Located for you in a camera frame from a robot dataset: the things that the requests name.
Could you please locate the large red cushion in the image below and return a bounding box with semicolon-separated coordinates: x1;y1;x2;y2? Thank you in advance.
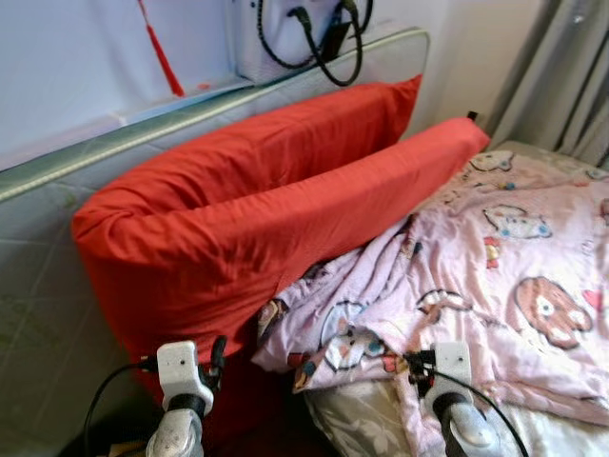
71;116;491;444

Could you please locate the pink cartoon bear blanket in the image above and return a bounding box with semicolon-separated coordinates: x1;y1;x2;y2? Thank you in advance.
249;148;609;457

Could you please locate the small red cushion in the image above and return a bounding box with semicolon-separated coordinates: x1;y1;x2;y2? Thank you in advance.
71;74;422;248

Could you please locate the red hanging tassel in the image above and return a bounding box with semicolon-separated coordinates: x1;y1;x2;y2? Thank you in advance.
136;0;187;98

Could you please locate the grey pleated curtain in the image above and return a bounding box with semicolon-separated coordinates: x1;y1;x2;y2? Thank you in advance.
481;0;609;168

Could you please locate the black power adapter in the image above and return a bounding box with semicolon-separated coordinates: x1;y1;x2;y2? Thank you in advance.
322;17;351;56

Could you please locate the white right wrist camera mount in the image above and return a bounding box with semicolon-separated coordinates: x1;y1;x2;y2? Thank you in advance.
433;341;474;393

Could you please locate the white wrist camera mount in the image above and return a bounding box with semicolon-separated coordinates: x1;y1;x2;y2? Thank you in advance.
155;340;215;412
433;341;474;393

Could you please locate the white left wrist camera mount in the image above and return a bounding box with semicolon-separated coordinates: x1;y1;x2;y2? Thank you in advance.
155;340;215;412

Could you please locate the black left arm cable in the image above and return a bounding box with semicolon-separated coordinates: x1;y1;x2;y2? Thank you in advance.
83;354;161;457

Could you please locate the black looped cable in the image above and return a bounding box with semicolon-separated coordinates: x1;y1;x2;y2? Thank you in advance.
255;0;374;89

